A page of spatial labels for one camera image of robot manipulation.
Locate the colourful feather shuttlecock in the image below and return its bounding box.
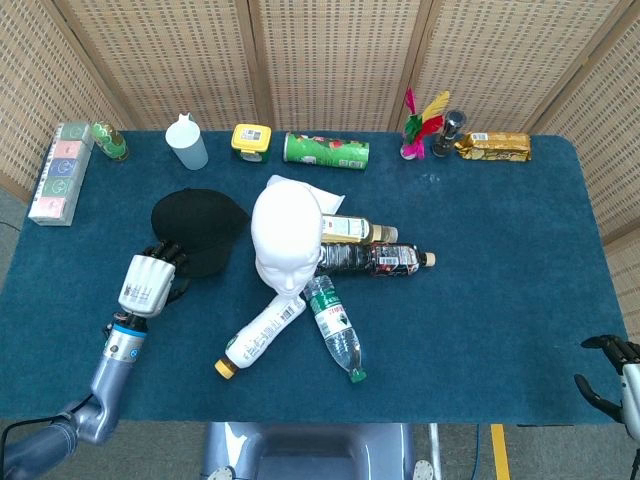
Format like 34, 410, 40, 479
399, 87, 451, 161

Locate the clear water bottle green cap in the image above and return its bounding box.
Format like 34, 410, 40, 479
302, 274, 369, 385

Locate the dark pepper grinder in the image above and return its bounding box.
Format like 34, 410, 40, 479
431, 109, 468, 159

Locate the green chips can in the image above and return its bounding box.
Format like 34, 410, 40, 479
283, 131, 371, 172

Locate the green dinosaur figurine bottle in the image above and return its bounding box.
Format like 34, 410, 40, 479
90, 121, 130, 163

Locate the white paper napkin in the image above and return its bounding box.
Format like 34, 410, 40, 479
267, 174, 347, 214

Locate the yellow lid green jar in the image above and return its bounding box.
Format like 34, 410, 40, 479
230, 123, 273, 165

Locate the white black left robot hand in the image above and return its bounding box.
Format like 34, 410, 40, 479
117, 239, 194, 319

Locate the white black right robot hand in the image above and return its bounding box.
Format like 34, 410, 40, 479
573, 333, 640, 439

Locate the dark coffee bottle beige cap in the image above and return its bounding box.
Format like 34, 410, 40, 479
315, 242, 436, 278

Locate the blue table cloth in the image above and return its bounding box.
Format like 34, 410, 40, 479
0, 130, 632, 426

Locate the light blue plastic cup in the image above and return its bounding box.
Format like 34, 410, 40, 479
165, 113, 209, 171

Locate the black baseball cap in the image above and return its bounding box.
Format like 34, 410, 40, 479
151, 188, 250, 279

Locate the black cable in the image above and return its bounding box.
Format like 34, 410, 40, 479
0, 418, 57, 454

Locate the metal table leg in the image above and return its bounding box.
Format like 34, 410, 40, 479
427, 423, 444, 480

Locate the white label bottle yellow cap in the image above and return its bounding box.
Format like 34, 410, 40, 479
214, 293, 307, 382

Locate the white foam mannequin head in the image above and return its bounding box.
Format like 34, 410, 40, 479
250, 180, 323, 296

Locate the yellow tea bottle white label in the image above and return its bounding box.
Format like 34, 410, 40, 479
319, 213, 400, 246

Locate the grey robot torso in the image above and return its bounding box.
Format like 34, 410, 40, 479
199, 422, 416, 480

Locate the bamboo folding screen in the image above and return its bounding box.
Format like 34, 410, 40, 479
0, 0, 640, 329

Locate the gold biscuit package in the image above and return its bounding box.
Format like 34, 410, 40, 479
453, 131, 532, 163

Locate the pastel tea packet box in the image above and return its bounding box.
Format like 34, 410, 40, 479
27, 122, 94, 227

